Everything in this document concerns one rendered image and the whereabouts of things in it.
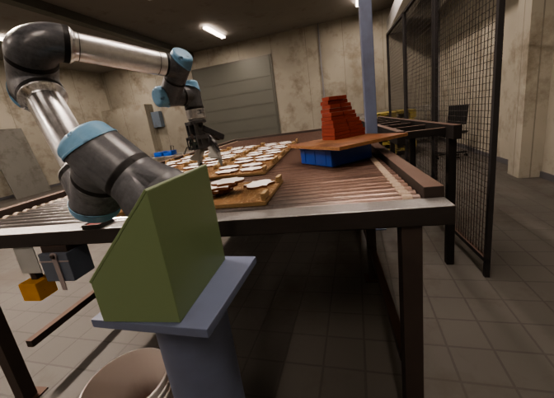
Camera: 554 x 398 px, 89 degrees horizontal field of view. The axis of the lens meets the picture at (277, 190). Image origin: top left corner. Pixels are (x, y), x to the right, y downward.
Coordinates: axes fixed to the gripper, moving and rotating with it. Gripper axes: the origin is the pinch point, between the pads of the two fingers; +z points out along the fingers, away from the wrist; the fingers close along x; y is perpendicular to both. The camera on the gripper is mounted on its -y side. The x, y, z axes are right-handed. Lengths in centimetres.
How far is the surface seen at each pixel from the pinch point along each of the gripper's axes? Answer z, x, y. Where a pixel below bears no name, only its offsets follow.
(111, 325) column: 20, 36, 64
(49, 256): 21, -37, 55
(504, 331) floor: 110, 103, -79
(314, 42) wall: -248, -367, -841
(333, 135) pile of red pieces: 0, 20, -81
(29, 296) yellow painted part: 38, -56, 63
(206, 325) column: 20, 55, 55
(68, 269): 27, -33, 52
